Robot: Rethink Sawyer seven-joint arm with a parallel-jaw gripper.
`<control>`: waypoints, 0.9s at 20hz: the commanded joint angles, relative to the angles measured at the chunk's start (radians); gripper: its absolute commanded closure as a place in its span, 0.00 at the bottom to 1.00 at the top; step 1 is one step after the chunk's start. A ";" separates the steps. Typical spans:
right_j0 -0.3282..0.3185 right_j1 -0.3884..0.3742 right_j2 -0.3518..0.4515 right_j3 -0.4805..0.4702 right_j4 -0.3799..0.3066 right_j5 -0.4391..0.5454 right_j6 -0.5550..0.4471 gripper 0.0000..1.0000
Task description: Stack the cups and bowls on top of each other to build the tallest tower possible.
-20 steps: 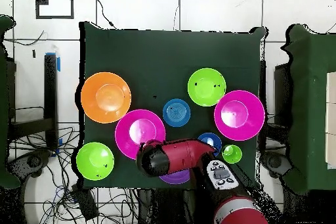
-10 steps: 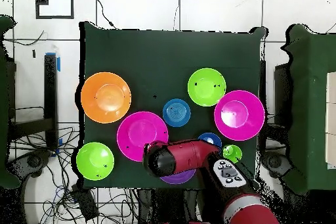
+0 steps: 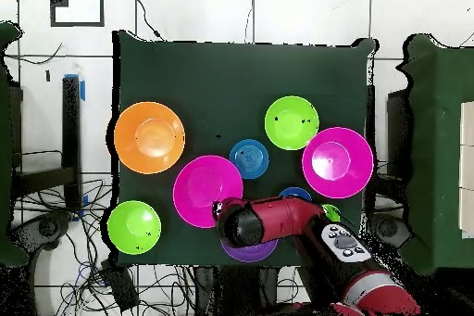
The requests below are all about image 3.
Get pink plastic bowl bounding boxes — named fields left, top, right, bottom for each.
left=301, top=126, right=375, bottom=199
left=172, top=155, right=244, bottom=229

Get light blue plastic bowl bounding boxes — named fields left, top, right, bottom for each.
left=229, top=138, right=270, bottom=181

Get green plastic bowl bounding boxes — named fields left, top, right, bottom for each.
left=106, top=199, right=163, bottom=256
left=264, top=95, right=320, bottom=151

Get dark blue plastic bowl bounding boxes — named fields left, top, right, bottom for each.
left=278, top=186, right=313, bottom=202

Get dark green table cloth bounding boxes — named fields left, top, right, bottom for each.
left=111, top=29, right=380, bottom=271

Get orange plastic bowl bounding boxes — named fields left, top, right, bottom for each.
left=113, top=101, right=186, bottom=175

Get purple plastic bowl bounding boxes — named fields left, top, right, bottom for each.
left=220, top=237, right=279, bottom=264

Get green plastic cup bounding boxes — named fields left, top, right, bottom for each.
left=320, top=203, right=342, bottom=223

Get black power adapter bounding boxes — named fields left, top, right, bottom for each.
left=100, top=259, right=141, bottom=312

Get green cloth side table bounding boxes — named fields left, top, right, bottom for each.
left=0, top=20, right=29, bottom=267
left=395, top=32, right=474, bottom=276

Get beige boxes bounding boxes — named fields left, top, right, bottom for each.
left=458, top=100, right=474, bottom=239

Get black floor cable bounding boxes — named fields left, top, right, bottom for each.
left=129, top=0, right=165, bottom=41

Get black upright post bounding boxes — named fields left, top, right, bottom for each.
left=61, top=74, right=83, bottom=213

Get black pedestal leg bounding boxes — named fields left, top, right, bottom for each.
left=8, top=211, right=72, bottom=316
left=369, top=211, right=413, bottom=252

